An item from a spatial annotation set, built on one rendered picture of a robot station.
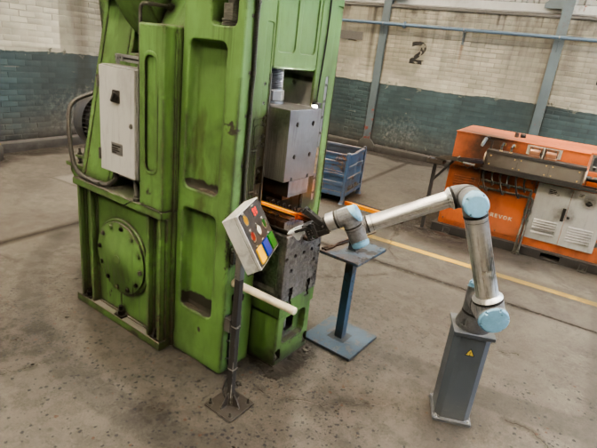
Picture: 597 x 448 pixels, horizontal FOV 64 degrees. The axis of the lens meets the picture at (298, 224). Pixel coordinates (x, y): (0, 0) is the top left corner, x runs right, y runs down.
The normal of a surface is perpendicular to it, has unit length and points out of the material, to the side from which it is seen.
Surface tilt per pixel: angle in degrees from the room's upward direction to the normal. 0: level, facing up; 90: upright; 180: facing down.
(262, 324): 90
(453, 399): 90
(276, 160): 90
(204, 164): 89
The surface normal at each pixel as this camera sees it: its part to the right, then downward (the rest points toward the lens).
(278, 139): -0.59, 0.22
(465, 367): -0.19, 0.32
